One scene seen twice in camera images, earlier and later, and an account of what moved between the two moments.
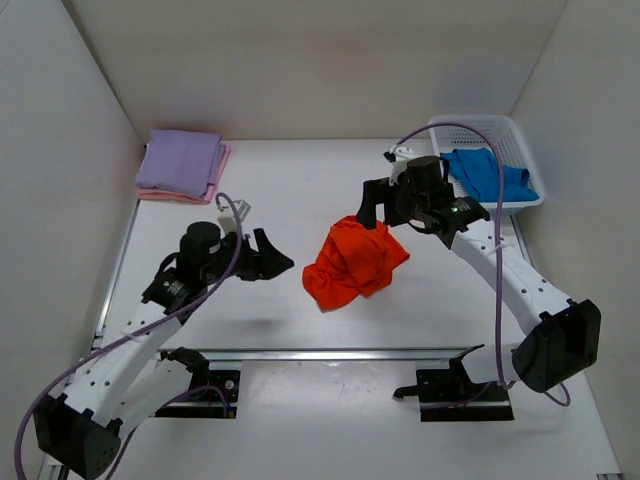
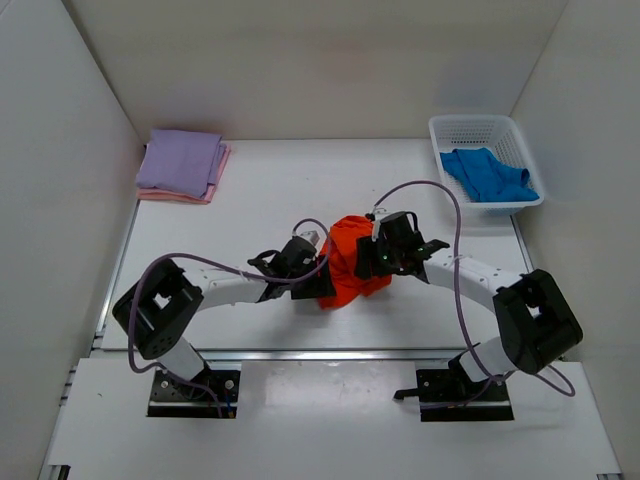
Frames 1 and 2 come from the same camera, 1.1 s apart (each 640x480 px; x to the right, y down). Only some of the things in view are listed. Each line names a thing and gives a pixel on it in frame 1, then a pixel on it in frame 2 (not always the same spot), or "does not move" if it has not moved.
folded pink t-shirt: x=166 y=194 does not move
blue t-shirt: x=476 y=171 does not move
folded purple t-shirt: x=189 y=162 does not move
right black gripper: x=380 y=192 -> x=365 y=257
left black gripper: x=268 y=261 -> x=321 y=286
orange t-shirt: x=353 y=260 does not move
